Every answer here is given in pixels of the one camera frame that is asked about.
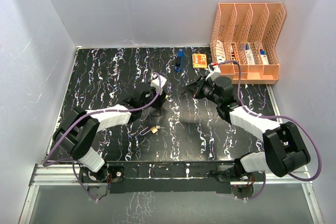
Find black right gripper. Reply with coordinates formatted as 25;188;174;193
183;74;222;105

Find small brass padlock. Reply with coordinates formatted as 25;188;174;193
139;126;160;136

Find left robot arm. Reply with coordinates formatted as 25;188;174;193
52;88;167;182

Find yellow spiral notebook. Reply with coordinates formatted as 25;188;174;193
192;54;207;69

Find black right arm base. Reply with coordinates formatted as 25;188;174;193
206;165;256;186

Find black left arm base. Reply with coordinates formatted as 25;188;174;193
79;165;125;184

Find blue red box in organizer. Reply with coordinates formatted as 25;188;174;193
259;48;269;65

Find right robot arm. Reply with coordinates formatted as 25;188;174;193
183;76;311;180

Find white blue box in organizer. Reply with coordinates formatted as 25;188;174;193
244;42;255;65

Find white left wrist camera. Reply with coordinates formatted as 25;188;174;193
150;73;167;95

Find aluminium frame rail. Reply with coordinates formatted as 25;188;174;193
19;84;325;224

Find red black item in organizer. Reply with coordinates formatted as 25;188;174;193
230;43;237;61

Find orange file organizer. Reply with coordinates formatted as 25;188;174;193
210;3;286;84

